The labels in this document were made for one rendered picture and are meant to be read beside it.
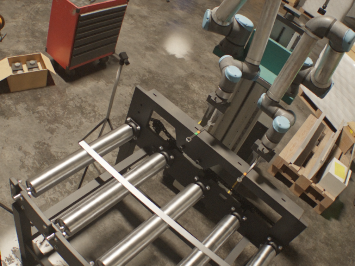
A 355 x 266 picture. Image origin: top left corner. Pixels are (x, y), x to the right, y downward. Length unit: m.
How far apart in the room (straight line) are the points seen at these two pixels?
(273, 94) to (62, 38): 2.52
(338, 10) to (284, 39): 7.24
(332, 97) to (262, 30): 3.35
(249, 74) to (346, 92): 3.19
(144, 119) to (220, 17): 0.81
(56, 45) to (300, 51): 2.79
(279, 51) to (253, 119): 0.64
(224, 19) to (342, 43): 0.83
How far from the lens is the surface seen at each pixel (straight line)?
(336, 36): 1.77
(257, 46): 1.95
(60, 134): 3.38
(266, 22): 1.94
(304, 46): 1.82
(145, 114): 2.22
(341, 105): 5.10
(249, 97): 2.76
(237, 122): 2.91
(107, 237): 2.80
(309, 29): 1.79
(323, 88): 2.24
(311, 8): 9.87
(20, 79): 3.72
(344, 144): 4.49
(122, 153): 2.52
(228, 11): 2.16
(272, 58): 2.49
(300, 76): 2.29
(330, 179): 3.69
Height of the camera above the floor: 2.47
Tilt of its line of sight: 41 degrees down
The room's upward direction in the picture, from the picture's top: 24 degrees clockwise
